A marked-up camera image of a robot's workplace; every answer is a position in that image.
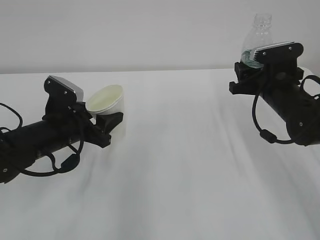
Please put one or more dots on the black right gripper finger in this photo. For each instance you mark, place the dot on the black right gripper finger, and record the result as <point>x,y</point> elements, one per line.
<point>245,73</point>

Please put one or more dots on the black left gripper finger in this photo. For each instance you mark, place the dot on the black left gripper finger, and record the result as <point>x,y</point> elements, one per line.
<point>81,111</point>
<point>107,123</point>

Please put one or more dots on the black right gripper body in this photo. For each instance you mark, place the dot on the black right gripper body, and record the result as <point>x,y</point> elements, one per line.
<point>285,66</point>

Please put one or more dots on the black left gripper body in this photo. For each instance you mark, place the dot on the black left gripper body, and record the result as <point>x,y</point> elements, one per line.
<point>60,112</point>

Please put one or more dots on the white paper cup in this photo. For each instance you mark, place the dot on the white paper cup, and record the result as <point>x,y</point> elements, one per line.
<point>109,100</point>

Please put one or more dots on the clear plastic water bottle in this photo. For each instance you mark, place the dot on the clear plastic water bottle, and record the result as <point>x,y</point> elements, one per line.
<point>259,35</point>

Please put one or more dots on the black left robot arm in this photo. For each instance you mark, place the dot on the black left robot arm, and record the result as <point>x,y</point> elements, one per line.
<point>53,145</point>

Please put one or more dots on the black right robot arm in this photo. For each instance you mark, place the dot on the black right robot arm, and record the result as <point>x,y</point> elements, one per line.
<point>280,83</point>

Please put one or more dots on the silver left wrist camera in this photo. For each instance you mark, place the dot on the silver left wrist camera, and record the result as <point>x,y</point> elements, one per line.
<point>56,82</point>

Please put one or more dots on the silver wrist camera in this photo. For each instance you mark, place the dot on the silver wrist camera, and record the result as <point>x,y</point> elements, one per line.
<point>56,82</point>
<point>268,53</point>

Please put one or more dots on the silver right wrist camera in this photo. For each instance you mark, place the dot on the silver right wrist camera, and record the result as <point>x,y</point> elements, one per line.
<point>268,53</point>

